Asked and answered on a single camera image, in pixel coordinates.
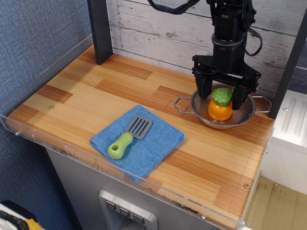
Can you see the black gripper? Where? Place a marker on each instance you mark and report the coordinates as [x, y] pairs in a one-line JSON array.
[[226, 65]]

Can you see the orange toy carrot green top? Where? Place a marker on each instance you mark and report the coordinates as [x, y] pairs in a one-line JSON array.
[[221, 104]]

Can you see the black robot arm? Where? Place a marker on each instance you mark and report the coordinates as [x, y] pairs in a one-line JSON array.
[[231, 20]]

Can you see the yellow black object bottom left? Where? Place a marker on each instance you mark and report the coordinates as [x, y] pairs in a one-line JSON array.
[[11, 222]]

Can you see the white appliance at right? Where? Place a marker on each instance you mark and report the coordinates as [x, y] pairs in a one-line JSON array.
[[285, 161]]

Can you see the blue folded cloth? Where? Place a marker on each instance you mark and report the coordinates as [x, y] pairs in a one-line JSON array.
[[143, 155]]

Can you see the grey dispenser button panel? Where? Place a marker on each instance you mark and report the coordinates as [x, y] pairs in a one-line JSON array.
[[119, 211]]

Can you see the clear acrylic table guard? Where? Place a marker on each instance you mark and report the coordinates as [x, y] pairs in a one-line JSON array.
[[201, 184]]

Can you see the dark grey right post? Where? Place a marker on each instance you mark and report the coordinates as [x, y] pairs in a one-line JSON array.
[[290, 67]]

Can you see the dark grey post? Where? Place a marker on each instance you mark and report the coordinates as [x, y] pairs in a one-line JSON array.
[[290, 67], [100, 30]]

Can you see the green handled grey toy spatula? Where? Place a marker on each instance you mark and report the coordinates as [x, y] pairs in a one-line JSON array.
[[137, 128]]

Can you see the dark grey left post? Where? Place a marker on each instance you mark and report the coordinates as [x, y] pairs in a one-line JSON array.
[[100, 30]]

